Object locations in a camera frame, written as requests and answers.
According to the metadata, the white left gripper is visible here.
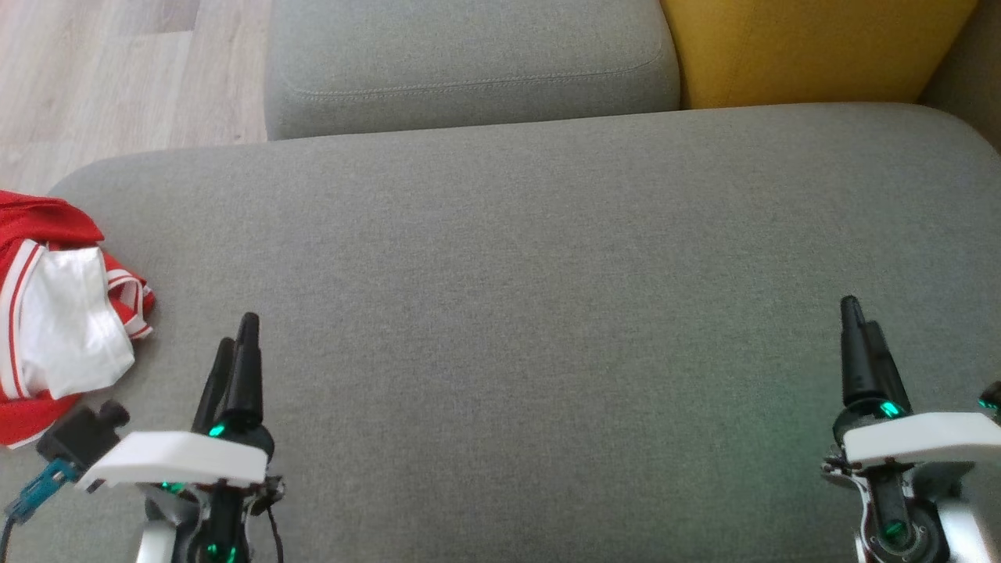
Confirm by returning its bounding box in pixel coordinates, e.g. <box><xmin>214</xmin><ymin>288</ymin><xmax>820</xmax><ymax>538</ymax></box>
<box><xmin>76</xmin><ymin>313</ymin><xmax>284</xmax><ymax>563</ymax></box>

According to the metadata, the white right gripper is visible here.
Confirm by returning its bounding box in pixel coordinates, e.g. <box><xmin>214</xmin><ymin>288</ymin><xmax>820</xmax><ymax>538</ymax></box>
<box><xmin>821</xmin><ymin>296</ymin><xmax>1001</xmax><ymax>563</ymax></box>

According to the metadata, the red shorts white trim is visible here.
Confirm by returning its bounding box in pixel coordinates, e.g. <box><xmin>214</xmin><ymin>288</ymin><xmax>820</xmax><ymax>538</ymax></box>
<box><xmin>0</xmin><ymin>190</ymin><xmax>106</xmax><ymax>450</ymax></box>

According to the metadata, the large grey sofa seat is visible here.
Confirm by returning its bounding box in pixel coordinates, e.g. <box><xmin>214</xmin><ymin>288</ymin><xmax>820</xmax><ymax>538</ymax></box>
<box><xmin>0</xmin><ymin>102</ymin><xmax>1001</xmax><ymax>563</ymax></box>

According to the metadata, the large yellow sofa cushion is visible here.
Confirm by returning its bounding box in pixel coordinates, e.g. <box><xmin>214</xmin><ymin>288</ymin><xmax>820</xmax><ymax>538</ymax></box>
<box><xmin>659</xmin><ymin>0</ymin><xmax>980</xmax><ymax>110</ymax></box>

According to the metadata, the small grey sofa cushion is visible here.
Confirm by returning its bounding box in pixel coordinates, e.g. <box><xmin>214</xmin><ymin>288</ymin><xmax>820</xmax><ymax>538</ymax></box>
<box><xmin>264</xmin><ymin>0</ymin><xmax>681</xmax><ymax>142</ymax></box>

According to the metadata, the blue-plug left camera cable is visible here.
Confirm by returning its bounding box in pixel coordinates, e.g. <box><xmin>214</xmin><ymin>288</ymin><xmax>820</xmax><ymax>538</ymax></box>
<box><xmin>0</xmin><ymin>457</ymin><xmax>79</xmax><ymax>563</ymax></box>

